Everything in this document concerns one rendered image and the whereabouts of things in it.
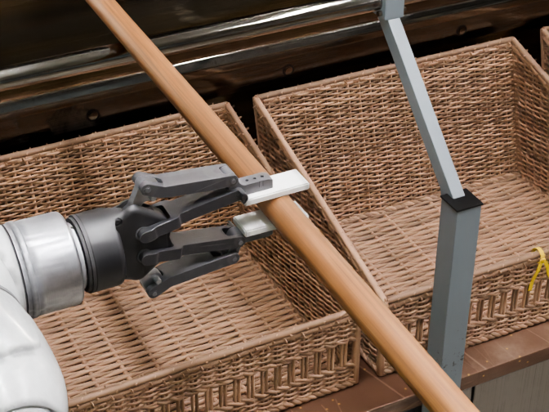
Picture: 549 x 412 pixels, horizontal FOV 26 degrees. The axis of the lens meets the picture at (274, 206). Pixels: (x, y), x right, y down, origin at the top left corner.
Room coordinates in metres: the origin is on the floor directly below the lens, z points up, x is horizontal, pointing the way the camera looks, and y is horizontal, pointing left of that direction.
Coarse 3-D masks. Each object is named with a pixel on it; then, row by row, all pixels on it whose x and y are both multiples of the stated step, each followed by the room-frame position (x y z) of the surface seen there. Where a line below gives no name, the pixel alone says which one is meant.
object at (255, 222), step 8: (240, 216) 0.97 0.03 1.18; (248, 216) 0.97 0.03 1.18; (256, 216) 0.97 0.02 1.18; (264, 216) 0.97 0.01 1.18; (240, 224) 0.96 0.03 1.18; (248, 224) 0.96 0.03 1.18; (256, 224) 0.96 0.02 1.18; (264, 224) 0.96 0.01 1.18; (272, 224) 0.96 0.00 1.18; (248, 232) 0.95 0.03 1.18; (256, 232) 0.95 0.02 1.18
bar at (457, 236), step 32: (320, 0) 1.50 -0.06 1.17; (352, 0) 1.51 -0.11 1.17; (384, 0) 1.52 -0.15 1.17; (416, 0) 1.55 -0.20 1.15; (192, 32) 1.40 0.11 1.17; (224, 32) 1.42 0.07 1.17; (256, 32) 1.44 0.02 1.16; (384, 32) 1.53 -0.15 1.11; (32, 64) 1.31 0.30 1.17; (64, 64) 1.32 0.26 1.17; (96, 64) 1.34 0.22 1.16; (128, 64) 1.36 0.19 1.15; (416, 64) 1.48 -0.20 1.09; (416, 96) 1.44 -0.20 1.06; (448, 160) 1.39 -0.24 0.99; (448, 192) 1.36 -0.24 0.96; (448, 224) 1.33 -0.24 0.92; (448, 256) 1.33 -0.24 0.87; (448, 288) 1.32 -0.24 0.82; (448, 320) 1.32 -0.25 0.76; (448, 352) 1.32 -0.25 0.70
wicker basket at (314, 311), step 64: (128, 128) 1.71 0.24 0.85; (192, 128) 1.75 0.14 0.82; (0, 192) 1.60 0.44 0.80; (64, 192) 1.64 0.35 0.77; (128, 192) 1.68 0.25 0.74; (256, 256) 1.69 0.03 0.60; (64, 320) 1.53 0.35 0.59; (128, 320) 1.53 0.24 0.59; (192, 320) 1.53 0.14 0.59; (320, 320) 1.35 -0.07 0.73; (128, 384) 1.22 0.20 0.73; (192, 384) 1.26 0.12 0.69; (256, 384) 1.37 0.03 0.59; (320, 384) 1.35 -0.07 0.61
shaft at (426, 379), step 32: (96, 0) 1.43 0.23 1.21; (128, 32) 1.33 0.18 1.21; (160, 64) 1.24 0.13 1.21; (192, 96) 1.16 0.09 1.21; (224, 128) 1.09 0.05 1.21; (224, 160) 1.05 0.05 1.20; (256, 160) 1.03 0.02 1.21; (288, 224) 0.92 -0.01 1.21; (320, 256) 0.87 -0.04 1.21; (352, 288) 0.82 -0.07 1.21; (384, 320) 0.78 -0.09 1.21; (384, 352) 0.75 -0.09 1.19; (416, 352) 0.74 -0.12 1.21; (416, 384) 0.71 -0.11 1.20; (448, 384) 0.70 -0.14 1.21
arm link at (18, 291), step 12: (0, 228) 0.87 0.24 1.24; (0, 240) 0.85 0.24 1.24; (0, 252) 0.84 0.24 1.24; (12, 252) 0.84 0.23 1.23; (0, 264) 0.82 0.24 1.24; (12, 264) 0.83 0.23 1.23; (0, 276) 0.80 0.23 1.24; (12, 276) 0.82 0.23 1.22; (0, 288) 0.78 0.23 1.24; (12, 288) 0.80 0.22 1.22; (24, 288) 0.82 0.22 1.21; (24, 300) 0.82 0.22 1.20
